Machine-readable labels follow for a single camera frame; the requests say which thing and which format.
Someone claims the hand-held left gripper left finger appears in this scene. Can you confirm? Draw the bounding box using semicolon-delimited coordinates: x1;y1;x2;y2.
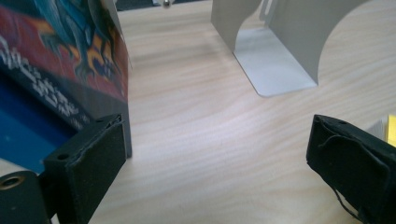
42;113;128;224

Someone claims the yellow book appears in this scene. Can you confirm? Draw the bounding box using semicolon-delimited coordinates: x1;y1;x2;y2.
365;114;396;147

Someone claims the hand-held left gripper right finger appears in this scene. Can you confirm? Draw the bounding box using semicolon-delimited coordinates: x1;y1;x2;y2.
305;114;396;224

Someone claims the blue book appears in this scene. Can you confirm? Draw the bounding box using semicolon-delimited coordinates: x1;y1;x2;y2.
0;73;80;175

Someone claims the grey expandable metal bookend rack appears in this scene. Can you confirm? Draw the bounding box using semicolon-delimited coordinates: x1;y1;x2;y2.
210;0;372;98

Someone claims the red illustrated book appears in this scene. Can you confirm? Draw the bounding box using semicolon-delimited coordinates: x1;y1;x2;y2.
0;0;134;159

